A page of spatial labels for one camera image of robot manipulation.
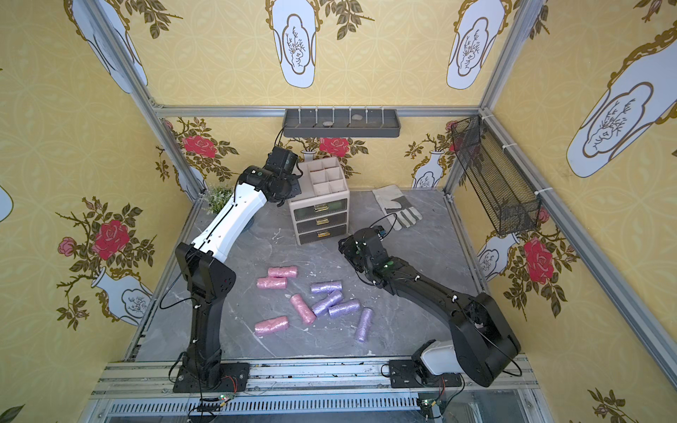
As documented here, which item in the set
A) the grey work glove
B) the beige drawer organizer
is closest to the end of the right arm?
the beige drawer organizer

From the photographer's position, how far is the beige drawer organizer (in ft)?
2.91

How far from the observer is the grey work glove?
112cm
